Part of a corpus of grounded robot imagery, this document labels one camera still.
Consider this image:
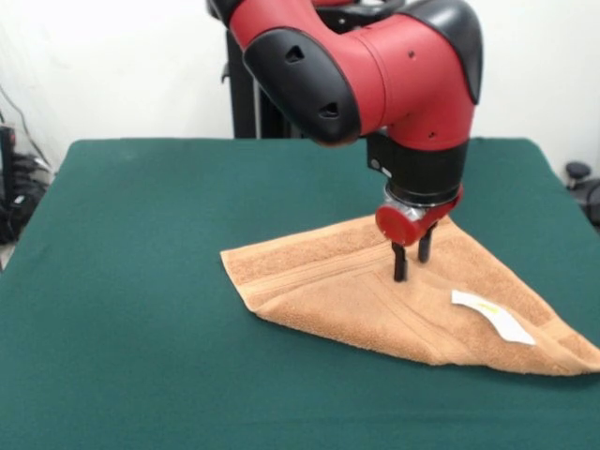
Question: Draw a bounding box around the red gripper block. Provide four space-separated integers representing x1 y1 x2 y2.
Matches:
375 183 465 283

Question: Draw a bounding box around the grey chair base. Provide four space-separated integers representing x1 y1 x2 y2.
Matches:
564 160 600 233

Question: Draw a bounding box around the dark green table cloth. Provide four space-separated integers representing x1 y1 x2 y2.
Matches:
0 137 600 450

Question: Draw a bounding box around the black equipment pile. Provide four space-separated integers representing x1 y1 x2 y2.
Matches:
0 124 55 245

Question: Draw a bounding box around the tan terry towel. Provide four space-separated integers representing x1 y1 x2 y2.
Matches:
219 213 600 378

